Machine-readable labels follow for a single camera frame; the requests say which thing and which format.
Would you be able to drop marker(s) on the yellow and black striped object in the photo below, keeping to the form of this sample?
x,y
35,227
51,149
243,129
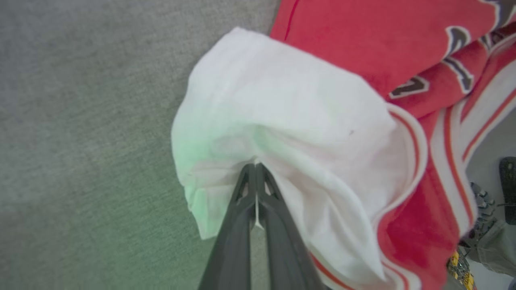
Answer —
x,y
459,270

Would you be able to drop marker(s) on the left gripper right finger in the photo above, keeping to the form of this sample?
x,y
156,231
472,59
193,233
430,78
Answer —
x,y
286,253

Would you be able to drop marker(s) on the camouflage patterned cloth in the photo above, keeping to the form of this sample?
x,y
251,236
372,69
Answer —
x,y
483,209

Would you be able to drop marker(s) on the olive grey cloth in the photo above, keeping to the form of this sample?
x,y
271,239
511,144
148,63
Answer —
x,y
498,249

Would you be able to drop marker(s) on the red and white jersey garment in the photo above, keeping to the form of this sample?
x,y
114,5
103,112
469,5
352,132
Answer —
x,y
302,100

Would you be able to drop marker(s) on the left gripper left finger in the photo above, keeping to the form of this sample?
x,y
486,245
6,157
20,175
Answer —
x,y
231,249

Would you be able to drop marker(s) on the black perforated object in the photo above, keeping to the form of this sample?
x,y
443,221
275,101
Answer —
x,y
508,189

